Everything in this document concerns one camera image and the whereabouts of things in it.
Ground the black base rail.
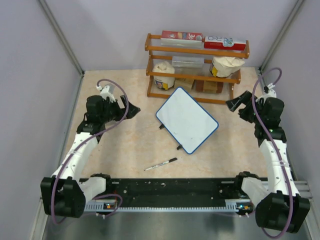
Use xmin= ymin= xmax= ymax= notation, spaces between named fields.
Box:
xmin=99 ymin=178 xmax=249 ymax=203

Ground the clear plastic box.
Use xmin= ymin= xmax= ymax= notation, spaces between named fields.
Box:
xmin=171 ymin=56 xmax=205 ymax=68

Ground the white bag left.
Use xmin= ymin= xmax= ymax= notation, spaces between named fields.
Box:
xmin=152 ymin=61 xmax=176 ymax=91

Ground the wooden three tier rack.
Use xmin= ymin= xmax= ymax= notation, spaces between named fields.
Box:
xmin=144 ymin=33 xmax=250 ymax=100

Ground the white bag right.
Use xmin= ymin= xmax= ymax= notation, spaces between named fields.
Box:
xmin=209 ymin=56 xmax=245 ymax=78

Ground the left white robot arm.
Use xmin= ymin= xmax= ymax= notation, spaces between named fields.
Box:
xmin=40 ymin=95 xmax=141 ymax=218

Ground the blue framed whiteboard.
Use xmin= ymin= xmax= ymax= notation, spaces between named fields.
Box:
xmin=155 ymin=87 xmax=219 ymax=155

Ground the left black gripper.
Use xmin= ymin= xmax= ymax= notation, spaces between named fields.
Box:
xmin=99 ymin=95 xmax=140 ymax=124

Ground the black white marker pen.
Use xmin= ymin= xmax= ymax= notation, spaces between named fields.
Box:
xmin=144 ymin=157 xmax=178 ymax=171

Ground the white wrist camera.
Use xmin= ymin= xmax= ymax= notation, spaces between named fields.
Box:
xmin=96 ymin=84 xmax=116 ymax=103
xmin=256 ymin=83 xmax=277 ymax=102

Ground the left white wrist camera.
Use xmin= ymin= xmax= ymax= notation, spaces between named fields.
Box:
xmin=96 ymin=84 xmax=116 ymax=103

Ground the red foil box left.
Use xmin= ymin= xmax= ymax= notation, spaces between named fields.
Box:
xmin=160 ymin=30 xmax=203 ymax=42

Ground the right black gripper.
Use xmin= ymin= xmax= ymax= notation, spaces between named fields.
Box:
xmin=225 ymin=90 xmax=265 ymax=125

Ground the red white box right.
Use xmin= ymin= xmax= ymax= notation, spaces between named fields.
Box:
xmin=204 ymin=36 xmax=247 ymax=51

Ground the white bag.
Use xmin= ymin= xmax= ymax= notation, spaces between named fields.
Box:
xmin=152 ymin=61 xmax=176 ymax=91
xmin=209 ymin=56 xmax=245 ymax=78

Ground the grey cable duct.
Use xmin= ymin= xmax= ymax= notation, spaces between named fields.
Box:
xmin=84 ymin=197 xmax=254 ymax=214

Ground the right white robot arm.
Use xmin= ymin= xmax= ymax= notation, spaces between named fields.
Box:
xmin=226 ymin=90 xmax=310 ymax=233

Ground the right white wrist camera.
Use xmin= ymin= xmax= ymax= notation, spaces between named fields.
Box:
xmin=256 ymin=83 xmax=277 ymax=102

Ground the brown cardboard box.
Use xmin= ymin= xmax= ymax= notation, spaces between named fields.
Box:
xmin=174 ymin=78 xmax=195 ymax=92

